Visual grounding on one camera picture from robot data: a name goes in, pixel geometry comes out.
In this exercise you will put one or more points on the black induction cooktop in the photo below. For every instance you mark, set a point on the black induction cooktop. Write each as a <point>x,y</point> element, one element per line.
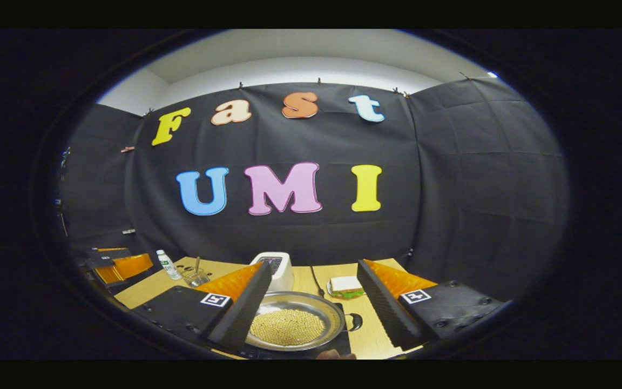
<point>343,343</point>

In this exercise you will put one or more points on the pile of soybeans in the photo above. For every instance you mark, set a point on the pile of soybeans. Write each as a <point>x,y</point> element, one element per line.
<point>288,327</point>

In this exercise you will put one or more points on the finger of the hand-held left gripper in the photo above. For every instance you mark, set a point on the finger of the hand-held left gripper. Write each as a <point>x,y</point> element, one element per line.
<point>127,267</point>
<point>106,256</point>

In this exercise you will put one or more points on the stainless steel pot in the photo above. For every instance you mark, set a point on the stainless steel pot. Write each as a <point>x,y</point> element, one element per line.
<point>332,319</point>

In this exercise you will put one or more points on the sandwich with lettuce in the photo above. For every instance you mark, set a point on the sandwich with lettuce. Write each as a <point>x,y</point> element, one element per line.
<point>345,285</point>

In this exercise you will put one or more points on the white green drink bottle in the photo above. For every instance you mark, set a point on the white green drink bottle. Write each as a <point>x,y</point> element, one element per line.
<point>168,266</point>

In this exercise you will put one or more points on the black backdrop cloth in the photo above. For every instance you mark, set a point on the black backdrop cloth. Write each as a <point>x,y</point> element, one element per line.
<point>451,189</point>

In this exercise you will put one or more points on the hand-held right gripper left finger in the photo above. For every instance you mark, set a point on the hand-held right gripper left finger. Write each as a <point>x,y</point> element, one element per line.
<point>241,310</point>

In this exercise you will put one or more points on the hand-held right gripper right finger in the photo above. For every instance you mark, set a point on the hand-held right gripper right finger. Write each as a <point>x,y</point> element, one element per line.
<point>386,310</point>

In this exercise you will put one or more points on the wooden spoon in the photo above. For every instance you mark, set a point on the wooden spoon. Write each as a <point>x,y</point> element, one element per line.
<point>197,263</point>

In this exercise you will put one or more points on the white toaster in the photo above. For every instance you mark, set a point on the white toaster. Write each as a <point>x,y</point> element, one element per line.
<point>284,278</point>

